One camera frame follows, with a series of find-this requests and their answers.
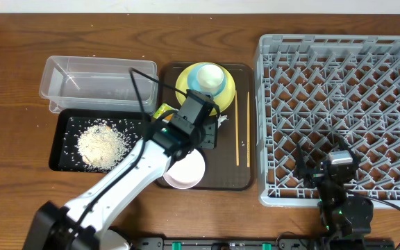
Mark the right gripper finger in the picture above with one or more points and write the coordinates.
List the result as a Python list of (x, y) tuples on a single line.
[(300, 170), (344, 152)]

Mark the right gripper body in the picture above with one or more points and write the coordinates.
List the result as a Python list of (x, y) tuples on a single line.
[(315, 174)]

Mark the white tissue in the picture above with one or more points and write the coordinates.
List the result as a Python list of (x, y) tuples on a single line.
[(221, 119)]

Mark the green orange snack wrapper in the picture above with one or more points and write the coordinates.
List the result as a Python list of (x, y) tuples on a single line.
[(162, 109)]

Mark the white bowl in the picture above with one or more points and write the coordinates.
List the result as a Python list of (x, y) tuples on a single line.
[(187, 172)]

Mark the pile of rice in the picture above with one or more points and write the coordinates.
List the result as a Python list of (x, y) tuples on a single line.
[(101, 146)]

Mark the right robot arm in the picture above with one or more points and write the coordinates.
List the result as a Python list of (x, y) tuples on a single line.
[(347, 218)]

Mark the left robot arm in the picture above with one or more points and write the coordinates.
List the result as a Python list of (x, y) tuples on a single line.
[(83, 222)]

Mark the grey dishwasher rack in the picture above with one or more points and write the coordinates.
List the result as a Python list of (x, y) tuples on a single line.
[(312, 91)]

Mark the black waste tray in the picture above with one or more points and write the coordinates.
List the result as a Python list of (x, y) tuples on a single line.
[(72, 123)]

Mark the light blue bowl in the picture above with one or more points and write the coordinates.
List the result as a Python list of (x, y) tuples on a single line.
[(193, 83)]

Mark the yellow plate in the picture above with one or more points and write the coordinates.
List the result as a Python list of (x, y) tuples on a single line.
[(224, 99)]

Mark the brown serving tray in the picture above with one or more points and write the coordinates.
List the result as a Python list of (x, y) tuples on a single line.
[(221, 170)]

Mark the cream white cup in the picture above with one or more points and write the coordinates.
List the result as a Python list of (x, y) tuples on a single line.
[(210, 78)]

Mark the clear plastic bin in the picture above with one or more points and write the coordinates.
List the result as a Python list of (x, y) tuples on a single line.
[(92, 83)]

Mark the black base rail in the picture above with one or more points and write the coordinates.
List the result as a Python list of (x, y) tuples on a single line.
[(286, 241)]

